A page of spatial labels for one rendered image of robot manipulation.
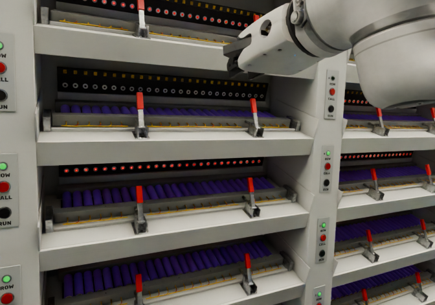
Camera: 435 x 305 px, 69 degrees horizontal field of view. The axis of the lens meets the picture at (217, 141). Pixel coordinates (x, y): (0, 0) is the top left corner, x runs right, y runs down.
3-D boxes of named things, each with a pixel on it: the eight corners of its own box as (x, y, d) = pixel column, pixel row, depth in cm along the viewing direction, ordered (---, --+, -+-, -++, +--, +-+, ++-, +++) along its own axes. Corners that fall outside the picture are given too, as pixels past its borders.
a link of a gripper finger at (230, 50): (219, 46, 40) (226, 61, 46) (282, 39, 39) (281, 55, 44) (219, 37, 40) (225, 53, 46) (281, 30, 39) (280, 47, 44)
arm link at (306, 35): (304, 44, 31) (285, 55, 34) (367, 54, 35) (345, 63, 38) (298, -37, 32) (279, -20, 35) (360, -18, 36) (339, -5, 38)
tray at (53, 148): (309, 155, 81) (319, 119, 78) (37, 166, 55) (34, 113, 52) (267, 128, 98) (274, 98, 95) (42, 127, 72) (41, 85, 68)
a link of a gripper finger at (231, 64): (235, 63, 44) (214, 78, 50) (255, 66, 45) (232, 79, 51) (234, 41, 44) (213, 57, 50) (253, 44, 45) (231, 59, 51)
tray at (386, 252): (454, 252, 115) (469, 220, 111) (328, 289, 89) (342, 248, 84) (403, 220, 132) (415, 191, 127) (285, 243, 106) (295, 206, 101)
